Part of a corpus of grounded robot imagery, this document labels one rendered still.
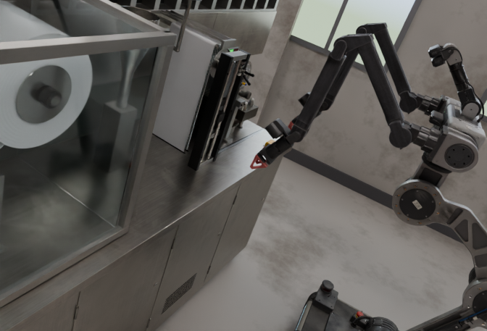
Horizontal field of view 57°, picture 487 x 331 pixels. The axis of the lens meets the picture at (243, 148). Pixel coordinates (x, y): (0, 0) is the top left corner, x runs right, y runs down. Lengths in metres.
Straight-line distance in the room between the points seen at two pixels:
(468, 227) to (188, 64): 1.34
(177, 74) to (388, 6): 2.38
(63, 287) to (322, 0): 3.30
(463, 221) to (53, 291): 1.53
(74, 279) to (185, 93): 0.98
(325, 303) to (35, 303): 1.65
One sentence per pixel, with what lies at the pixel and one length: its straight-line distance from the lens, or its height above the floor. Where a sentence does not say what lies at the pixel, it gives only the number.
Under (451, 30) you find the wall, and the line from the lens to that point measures 4.04.
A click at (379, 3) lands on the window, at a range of 4.03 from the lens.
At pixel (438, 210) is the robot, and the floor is 1.15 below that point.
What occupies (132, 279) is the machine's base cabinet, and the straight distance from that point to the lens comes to 1.75.
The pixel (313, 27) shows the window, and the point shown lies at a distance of 4.14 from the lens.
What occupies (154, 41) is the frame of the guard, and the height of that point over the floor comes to 1.59.
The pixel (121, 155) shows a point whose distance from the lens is 1.33.
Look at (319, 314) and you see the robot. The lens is 2.59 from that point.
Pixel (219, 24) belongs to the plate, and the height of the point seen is 1.37.
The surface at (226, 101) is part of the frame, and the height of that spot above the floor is 1.22.
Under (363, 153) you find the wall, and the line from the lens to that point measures 4.31.
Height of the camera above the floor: 1.93
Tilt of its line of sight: 26 degrees down
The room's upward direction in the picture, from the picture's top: 20 degrees clockwise
